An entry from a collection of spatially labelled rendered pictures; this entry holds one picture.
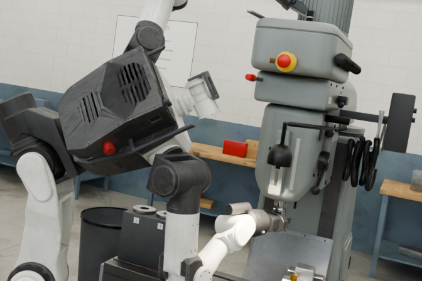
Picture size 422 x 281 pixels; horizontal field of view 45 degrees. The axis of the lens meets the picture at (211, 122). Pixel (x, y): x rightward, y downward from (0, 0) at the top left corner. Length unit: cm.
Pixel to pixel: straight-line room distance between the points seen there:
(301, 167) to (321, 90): 26
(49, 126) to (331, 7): 107
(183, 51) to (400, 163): 294
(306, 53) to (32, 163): 84
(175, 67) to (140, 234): 476
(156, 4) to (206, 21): 484
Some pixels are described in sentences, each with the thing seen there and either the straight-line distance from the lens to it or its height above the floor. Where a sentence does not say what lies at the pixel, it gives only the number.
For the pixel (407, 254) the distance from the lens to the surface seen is 553.
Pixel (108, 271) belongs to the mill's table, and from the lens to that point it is 202.
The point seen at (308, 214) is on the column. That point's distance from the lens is 217.
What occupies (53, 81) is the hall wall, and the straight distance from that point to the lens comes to 762.
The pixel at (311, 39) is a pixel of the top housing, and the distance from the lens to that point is 153.
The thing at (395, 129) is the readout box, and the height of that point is 160.
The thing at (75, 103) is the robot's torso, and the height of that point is 156.
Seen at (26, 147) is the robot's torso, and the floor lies 141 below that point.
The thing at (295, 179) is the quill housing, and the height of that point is 140.
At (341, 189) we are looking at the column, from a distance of 213.
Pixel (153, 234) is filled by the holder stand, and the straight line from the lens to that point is 195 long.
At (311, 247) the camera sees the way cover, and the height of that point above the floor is 106.
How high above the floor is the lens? 167
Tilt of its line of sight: 5 degrees down
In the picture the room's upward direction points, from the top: 8 degrees clockwise
